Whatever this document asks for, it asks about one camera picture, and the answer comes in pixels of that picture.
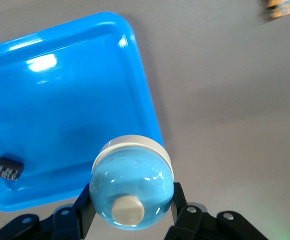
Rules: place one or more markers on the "blue dome bell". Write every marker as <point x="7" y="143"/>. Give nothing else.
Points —
<point x="129" y="175"/>

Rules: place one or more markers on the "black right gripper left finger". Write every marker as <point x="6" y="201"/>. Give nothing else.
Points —
<point x="67" y="222"/>

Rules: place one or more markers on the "orange red push button switch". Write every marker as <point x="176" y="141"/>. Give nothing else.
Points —
<point x="284" y="8"/>

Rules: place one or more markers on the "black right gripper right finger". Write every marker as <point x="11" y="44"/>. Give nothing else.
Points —
<point x="192" y="222"/>

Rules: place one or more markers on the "blue plastic tray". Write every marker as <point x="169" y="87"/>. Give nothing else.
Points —
<point x="60" y="100"/>

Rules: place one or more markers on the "black electrolytic capacitor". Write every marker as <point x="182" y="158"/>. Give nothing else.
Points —
<point x="5" y="168"/>

